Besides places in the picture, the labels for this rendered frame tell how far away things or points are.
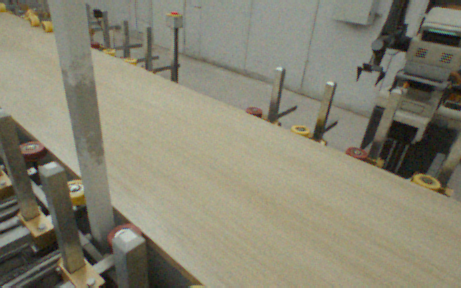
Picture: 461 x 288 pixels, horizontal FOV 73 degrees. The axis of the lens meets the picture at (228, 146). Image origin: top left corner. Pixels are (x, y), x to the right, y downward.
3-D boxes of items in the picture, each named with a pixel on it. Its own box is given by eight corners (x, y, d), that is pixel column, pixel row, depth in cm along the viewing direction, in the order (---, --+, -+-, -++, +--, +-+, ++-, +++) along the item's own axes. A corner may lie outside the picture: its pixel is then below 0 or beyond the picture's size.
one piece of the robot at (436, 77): (392, 92, 196) (405, 57, 185) (442, 106, 182) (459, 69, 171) (385, 98, 185) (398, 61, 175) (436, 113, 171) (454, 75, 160)
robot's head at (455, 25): (428, 24, 180) (432, 4, 167) (470, 31, 168) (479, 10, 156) (417, 43, 177) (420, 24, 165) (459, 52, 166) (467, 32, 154)
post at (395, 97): (357, 188, 141) (394, 87, 117) (364, 191, 139) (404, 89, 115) (354, 191, 139) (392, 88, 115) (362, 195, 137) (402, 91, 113)
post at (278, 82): (265, 152, 170) (280, 65, 146) (270, 155, 168) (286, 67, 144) (261, 155, 168) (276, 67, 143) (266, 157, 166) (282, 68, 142)
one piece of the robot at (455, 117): (363, 153, 272) (398, 57, 230) (433, 181, 243) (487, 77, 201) (348, 168, 249) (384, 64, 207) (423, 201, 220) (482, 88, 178)
